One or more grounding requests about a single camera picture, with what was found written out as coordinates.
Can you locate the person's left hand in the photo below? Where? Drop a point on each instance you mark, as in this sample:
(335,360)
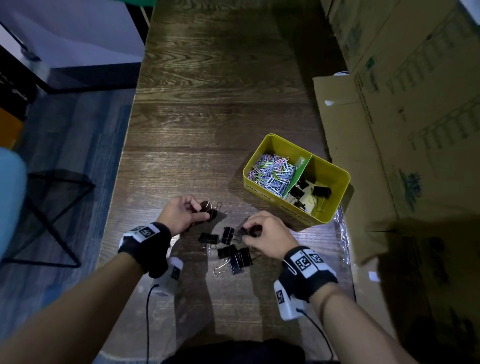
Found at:
(180,215)

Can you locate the person's right hand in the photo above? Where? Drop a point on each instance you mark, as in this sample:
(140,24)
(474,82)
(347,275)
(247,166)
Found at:
(272,236)

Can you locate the single black binder clip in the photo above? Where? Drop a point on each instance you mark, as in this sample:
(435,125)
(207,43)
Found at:
(212,212)
(245,231)

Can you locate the large white paper clip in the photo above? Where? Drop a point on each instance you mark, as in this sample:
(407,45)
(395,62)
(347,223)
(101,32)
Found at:
(289,267)

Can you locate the small heap of paper clips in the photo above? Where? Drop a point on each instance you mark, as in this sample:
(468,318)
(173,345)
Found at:
(272,174)

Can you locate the small heap of binder clips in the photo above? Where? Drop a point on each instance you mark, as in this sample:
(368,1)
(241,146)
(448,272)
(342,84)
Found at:
(321,192)

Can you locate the yellow divided sorting bin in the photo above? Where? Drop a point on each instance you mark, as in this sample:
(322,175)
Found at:
(333,172)

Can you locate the person's left forearm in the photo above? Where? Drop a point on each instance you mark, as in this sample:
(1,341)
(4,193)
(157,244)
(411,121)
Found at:
(67,318)

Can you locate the person's right forearm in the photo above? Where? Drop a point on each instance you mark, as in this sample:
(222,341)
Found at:
(356,333)

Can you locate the person's black clothing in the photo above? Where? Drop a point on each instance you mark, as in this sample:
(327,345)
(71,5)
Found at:
(236,352)

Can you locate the brown cardboard box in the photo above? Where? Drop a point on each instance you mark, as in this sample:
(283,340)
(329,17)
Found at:
(420,112)

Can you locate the black wristband with markers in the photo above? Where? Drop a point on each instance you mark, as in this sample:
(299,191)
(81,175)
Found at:
(150,251)
(303,281)

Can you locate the wooden table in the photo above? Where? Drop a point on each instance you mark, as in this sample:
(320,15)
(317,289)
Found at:
(225,75)

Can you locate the light blue chair seat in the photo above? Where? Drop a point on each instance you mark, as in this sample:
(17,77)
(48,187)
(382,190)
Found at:
(11,202)

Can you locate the white round object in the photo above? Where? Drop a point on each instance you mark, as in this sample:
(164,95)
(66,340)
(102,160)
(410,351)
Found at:
(341,73)

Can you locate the black shelf unit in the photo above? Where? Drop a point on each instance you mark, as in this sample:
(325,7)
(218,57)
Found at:
(17,86)

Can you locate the white cabinet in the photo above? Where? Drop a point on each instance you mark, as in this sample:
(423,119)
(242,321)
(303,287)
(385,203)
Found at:
(82,30)

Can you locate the white sheet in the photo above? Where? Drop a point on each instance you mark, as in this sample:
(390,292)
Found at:
(471,9)

